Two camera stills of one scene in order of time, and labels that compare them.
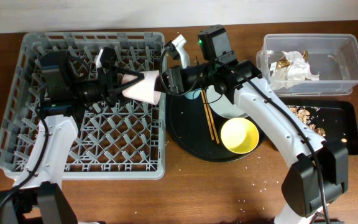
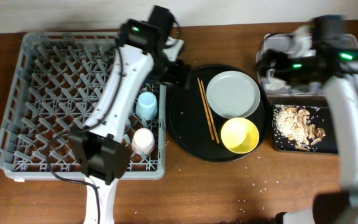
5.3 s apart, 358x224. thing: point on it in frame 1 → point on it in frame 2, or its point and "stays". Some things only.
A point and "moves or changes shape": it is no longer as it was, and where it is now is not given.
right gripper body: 189,78 → 292,71
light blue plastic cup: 193,94 → 146,106
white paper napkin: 286,78 moves or changes shape
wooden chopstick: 207,114 stays
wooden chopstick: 212,119 stays
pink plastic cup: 143,90 → 143,141
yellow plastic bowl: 239,135 stays
